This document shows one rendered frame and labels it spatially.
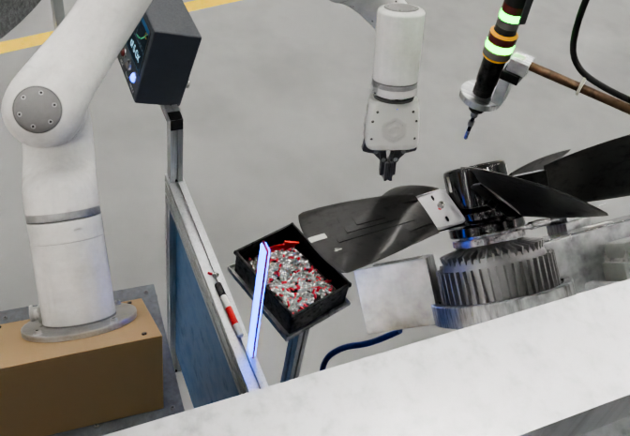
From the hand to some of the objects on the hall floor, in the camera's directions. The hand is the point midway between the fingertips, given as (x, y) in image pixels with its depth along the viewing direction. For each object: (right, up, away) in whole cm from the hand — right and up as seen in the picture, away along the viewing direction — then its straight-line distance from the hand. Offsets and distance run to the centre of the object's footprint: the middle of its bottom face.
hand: (387, 169), depth 144 cm
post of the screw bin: (-27, -87, +77) cm, 119 cm away
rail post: (-60, -61, +96) cm, 129 cm away
